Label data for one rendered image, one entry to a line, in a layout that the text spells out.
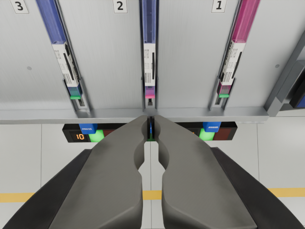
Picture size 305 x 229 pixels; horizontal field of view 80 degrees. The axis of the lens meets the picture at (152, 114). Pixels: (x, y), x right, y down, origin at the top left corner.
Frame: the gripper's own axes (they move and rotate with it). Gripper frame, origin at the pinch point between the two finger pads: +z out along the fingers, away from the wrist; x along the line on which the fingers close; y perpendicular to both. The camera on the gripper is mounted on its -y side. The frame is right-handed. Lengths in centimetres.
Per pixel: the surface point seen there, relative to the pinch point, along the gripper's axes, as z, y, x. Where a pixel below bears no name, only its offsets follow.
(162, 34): 13.6, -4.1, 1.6
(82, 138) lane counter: 19.6, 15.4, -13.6
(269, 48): 14.1, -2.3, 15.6
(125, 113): 15.5, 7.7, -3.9
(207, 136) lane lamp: 19.6, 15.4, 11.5
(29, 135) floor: 74, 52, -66
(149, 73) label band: 13.7, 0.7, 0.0
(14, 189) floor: 59, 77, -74
